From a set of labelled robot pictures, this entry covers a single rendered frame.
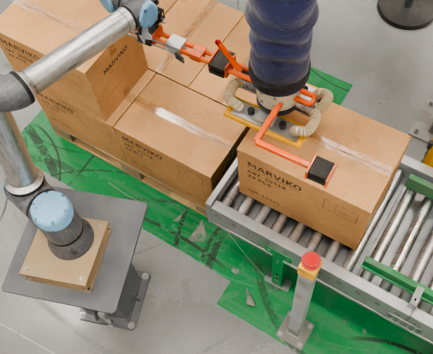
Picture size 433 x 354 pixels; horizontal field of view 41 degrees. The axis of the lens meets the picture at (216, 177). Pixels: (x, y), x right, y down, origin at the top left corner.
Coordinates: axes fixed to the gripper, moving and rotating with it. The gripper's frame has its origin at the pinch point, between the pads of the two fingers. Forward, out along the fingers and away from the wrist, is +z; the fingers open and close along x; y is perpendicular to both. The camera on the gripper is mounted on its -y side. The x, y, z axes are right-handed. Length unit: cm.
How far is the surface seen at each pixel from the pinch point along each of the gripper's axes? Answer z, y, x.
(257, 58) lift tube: -23, 55, -8
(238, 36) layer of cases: 66, 2, 65
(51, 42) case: 26, -56, -9
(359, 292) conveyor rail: 67, 120, -35
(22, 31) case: 26, -73, -11
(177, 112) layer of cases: 66, 0, 7
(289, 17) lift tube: -48, 66, -8
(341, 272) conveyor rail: 61, 109, -32
